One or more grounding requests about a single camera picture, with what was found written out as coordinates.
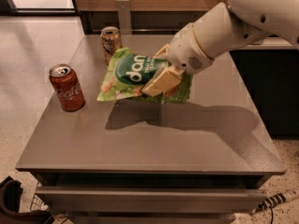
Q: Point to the grey cabinet drawer front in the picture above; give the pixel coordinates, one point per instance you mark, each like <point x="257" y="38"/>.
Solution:
<point x="151" y="200"/>

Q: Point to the red coke can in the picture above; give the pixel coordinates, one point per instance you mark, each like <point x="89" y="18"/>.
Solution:
<point x="64" y="80"/>

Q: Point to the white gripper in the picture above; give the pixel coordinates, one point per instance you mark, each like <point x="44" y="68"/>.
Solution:
<point x="185" y="52"/>

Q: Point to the green rice chip bag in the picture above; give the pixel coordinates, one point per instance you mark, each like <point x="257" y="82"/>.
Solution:
<point x="128" y="73"/>

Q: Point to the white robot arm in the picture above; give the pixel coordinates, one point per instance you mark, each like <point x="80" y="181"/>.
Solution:
<point x="227" y="26"/>

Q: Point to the gold soda can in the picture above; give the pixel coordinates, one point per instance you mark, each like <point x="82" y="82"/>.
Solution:
<point x="111" y="41"/>

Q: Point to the dark brown chair part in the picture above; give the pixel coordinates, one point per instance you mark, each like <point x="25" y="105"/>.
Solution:
<point x="10" y="199"/>

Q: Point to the wire mesh basket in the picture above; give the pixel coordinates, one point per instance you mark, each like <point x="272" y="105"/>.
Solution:
<point x="37" y="204"/>

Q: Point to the left metal wall bracket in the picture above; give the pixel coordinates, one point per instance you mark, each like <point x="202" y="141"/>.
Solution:
<point x="124" y="15"/>

